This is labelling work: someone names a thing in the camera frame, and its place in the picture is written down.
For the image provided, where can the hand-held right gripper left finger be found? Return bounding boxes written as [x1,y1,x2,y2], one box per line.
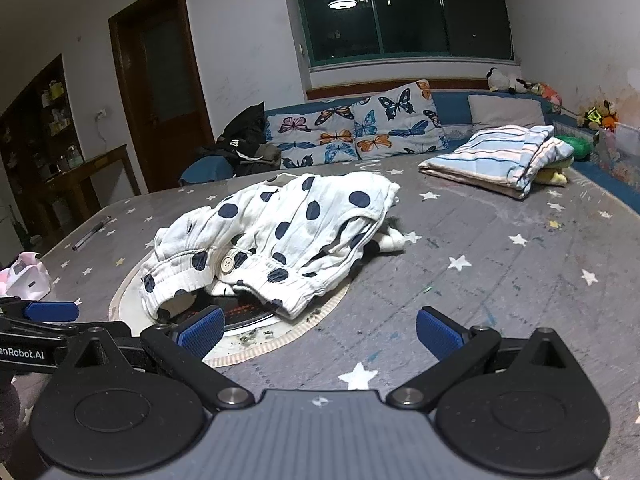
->
[55,305,253,413]

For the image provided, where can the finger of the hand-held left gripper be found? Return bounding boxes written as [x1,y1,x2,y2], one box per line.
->
[0,316,108,348]
[0,297,80,323]

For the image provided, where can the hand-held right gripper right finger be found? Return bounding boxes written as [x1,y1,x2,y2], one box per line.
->
[387,305,586,411]

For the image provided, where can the white polka dot shirt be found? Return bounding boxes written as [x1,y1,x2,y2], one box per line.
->
[200,172,421,281]

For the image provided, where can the round black induction cooktop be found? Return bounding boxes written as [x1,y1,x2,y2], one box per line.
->
[109,255,351,368]

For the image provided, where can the grey star print tablecloth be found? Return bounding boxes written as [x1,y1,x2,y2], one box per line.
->
[0,155,640,480]

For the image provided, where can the black pen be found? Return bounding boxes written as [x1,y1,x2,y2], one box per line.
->
[71,216,113,252]

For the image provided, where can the wooden side table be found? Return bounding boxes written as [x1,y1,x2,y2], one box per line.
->
[42,144,143,233]

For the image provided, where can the blue striped folded blanket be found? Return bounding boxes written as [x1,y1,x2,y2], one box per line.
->
[418,124,576,200]

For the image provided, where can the dark wooden shelf cabinet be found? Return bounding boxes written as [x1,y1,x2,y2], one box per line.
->
[0,52,83,241]

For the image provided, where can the olive green cloth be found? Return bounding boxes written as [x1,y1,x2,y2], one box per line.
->
[239,142,283,177]

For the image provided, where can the yellow cloth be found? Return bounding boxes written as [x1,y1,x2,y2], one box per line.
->
[535,157,576,186]

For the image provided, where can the black jacket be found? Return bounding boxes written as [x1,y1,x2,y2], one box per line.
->
[200,101,268,166]

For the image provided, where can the butterfly print pillow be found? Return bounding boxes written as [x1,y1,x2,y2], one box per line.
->
[350,79,448,160]
[264,97,361,170]

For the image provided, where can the blue sofa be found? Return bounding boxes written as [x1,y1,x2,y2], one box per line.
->
[179,87,640,196]

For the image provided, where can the grey pillow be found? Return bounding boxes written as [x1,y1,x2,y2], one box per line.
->
[467,92,547,133]

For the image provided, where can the green round toy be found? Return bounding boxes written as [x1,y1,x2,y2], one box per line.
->
[557,134,595,161]

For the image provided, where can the clear plastic toy box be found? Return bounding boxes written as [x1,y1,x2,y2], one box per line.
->
[595,122,640,183]

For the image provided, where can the brown wooden door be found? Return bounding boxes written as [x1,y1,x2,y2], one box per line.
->
[107,0,216,196]

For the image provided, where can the black and white plush dog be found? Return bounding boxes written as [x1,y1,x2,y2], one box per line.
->
[486,66,531,95]

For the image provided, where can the orange pink plush toy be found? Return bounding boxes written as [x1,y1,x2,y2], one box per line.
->
[525,80,563,113]

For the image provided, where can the brown plush bear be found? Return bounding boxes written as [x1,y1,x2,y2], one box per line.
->
[575,100,621,131]

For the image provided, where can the green framed window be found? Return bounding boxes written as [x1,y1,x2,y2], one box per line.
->
[292,0,516,70]

